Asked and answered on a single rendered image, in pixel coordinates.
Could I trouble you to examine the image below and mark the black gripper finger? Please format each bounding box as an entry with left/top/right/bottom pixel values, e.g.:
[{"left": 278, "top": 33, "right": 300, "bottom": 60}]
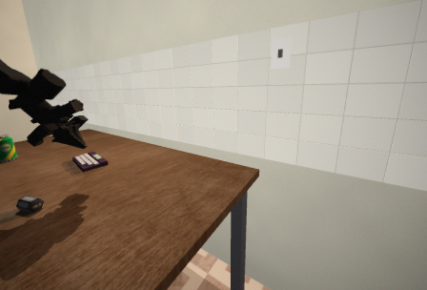
[
  {"left": 72, "top": 123, "right": 87, "bottom": 146},
  {"left": 52, "top": 126, "right": 87, "bottom": 149}
]

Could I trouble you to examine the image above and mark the green and yellow drink can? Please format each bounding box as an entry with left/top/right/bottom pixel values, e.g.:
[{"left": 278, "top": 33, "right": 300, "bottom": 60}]
[{"left": 0, "top": 135, "right": 17, "bottom": 162}]

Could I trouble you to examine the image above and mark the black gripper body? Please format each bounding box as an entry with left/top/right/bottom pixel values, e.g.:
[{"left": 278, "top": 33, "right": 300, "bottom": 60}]
[{"left": 27, "top": 104, "right": 88, "bottom": 147}]

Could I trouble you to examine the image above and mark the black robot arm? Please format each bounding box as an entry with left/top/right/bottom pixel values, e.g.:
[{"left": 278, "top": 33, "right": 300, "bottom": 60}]
[{"left": 0, "top": 59, "right": 84, "bottom": 122}]

